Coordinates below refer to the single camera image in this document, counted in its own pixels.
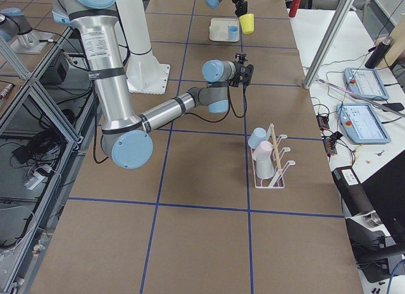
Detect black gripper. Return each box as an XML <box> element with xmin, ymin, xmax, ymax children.
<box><xmin>232</xmin><ymin>0</ymin><xmax>248</xmax><ymax>17</ymax></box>
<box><xmin>228</xmin><ymin>53</ymin><xmax>254</xmax><ymax>87</ymax></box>

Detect yellow cup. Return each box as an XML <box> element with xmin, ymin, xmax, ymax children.
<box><xmin>239</xmin><ymin>13</ymin><xmax>254</xmax><ymax>35</ymax></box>

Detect light blue cup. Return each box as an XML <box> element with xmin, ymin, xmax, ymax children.
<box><xmin>247</xmin><ymin>127</ymin><xmax>266</xmax><ymax>149</ymax></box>

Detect pink cup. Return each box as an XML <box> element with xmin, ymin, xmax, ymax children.
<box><xmin>252</xmin><ymin>140</ymin><xmax>273</xmax><ymax>161</ymax></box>

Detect grey cup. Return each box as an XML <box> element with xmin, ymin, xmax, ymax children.
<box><xmin>256</xmin><ymin>154</ymin><xmax>275</xmax><ymax>180</ymax></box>

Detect wooden rack dowel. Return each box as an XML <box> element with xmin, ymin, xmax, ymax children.
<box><xmin>269</xmin><ymin>123</ymin><xmax>282</xmax><ymax>175</ymax></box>

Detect cream plastic tray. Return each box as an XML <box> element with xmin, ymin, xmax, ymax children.
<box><xmin>209</xmin><ymin>18</ymin><xmax>239</xmax><ymax>42</ymax></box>

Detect red fire extinguisher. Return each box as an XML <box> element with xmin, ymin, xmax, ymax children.
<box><xmin>289</xmin><ymin>0</ymin><xmax>301</xmax><ymax>18</ymax></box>

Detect far teach pendant tablet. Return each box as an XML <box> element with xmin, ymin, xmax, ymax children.
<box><xmin>344</xmin><ymin>68</ymin><xmax>389</xmax><ymax>100</ymax></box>

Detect teach pendant tablet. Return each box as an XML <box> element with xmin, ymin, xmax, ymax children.
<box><xmin>336</xmin><ymin>103</ymin><xmax>391</xmax><ymax>145</ymax></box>
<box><xmin>344</xmin><ymin>68</ymin><xmax>389</xmax><ymax>100</ymax></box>

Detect near teach pendant tablet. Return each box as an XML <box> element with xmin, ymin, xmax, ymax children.
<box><xmin>336</xmin><ymin>103</ymin><xmax>391</xmax><ymax>145</ymax></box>

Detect black water bottle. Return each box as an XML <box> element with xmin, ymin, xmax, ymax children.
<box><xmin>364</xmin><ymin>36</ymin><xmax>393</xmax><ymax>69</ymax></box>

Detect metal grabber stick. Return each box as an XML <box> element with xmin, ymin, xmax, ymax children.
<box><xmin>318</xmin><ymin>78</ymin><xmax>405</xmax><ymax>113</ymax></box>

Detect black label box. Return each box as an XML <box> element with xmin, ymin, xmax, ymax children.
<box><xmin>332</xmin><ymin>166</ymin><xmax>374</xmax><ymax>215</ymax></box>

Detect black monitor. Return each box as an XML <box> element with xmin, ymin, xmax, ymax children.
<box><xmin>363</xmin><ymin>152</ymin><xmax>404</xmax><ymax>240</ymax></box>

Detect aluminium frame post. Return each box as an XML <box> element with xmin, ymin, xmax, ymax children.
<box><xmin>302</xmin><ymin>0</ymin><xmax>354</xmax><ymax>89</ymax></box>

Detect white wire cup rack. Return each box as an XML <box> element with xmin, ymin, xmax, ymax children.
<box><xmin>249</xmin><ymin>126</ymin><xmax>296</xmax><ymax>189</ymax></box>

